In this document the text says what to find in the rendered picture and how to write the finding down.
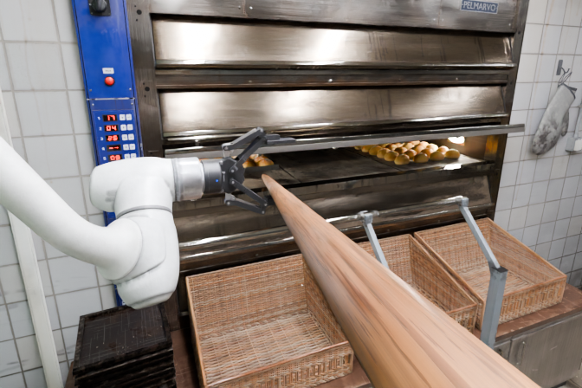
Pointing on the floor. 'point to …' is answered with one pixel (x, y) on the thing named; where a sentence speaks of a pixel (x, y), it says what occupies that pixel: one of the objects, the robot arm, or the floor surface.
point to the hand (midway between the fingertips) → (288, 168)
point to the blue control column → (103, 37)
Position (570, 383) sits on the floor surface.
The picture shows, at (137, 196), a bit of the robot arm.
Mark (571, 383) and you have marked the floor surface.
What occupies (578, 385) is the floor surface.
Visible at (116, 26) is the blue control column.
